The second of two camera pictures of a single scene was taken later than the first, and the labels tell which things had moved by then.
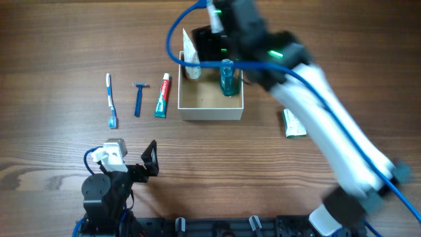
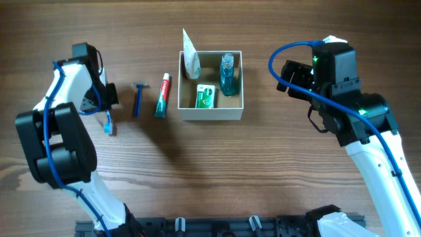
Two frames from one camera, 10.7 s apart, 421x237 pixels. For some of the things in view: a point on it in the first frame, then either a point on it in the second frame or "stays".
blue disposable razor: [139, 97] stays
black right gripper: [207, 45] -> [301, 71]
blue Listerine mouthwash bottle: [226, 76] stays
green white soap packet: [293, 128] -> [205, 96]
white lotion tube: [192, 72] stays
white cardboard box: [202, 99] stays
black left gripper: [152, 168] -> [112, 97]
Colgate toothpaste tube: [161, 107] stays
